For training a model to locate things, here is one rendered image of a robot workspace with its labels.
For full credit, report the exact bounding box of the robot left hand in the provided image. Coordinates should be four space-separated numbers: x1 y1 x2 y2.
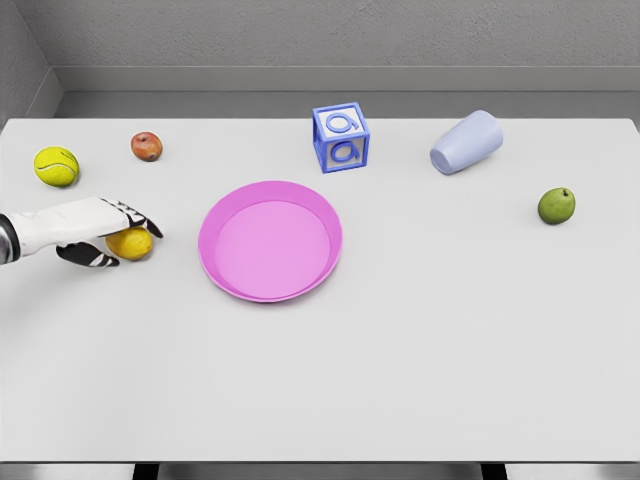
46 196 165 269

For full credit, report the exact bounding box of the pale blue cup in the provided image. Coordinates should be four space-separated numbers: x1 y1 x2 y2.
429 109 505 177

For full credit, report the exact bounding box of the blue letter block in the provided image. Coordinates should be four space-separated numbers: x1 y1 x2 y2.
311 101 372 175

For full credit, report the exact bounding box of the yellow lemon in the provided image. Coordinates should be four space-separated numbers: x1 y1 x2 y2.
104 227 153 262

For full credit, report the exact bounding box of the yellow tennis ball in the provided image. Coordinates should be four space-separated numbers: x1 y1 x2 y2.
33 145 81 189

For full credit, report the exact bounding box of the green pear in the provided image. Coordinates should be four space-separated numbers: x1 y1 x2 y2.
537 186 577 226

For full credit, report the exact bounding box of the red apple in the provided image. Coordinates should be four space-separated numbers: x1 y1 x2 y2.
130 131 164 163

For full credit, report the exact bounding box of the pink plate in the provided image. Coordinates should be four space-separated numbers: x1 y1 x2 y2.
197 180 344 305

